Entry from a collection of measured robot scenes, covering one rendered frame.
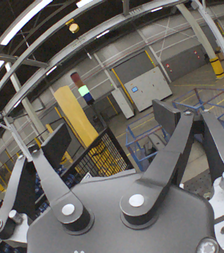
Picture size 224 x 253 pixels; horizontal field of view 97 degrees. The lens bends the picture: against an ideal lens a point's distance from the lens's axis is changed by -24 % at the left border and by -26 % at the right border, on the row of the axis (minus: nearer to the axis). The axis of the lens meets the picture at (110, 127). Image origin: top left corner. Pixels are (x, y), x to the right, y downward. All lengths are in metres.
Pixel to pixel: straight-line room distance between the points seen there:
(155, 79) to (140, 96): 1.42
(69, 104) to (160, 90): 7.64
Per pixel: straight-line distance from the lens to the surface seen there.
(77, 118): 0.94
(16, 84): 8.45
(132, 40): 15.26
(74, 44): 3.63
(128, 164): 1.21
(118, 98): 8.02
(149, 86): 8.17
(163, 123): 0.16
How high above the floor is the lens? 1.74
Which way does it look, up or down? 11 degrees down
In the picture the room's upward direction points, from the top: 32 degrees counter-clockwise
